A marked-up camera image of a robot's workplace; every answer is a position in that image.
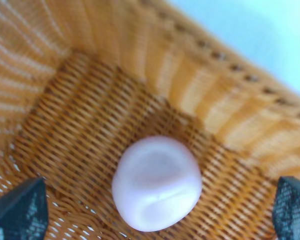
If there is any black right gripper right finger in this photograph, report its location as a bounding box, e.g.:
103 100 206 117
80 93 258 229
272 176 300 240

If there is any orange woven plastic basket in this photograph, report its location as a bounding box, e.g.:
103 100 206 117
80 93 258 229
0 0 300 240

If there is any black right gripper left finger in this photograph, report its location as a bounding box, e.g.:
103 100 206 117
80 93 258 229
0 177 49 240

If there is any pink toy peach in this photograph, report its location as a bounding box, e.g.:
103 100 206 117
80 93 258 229
111 135 203 232

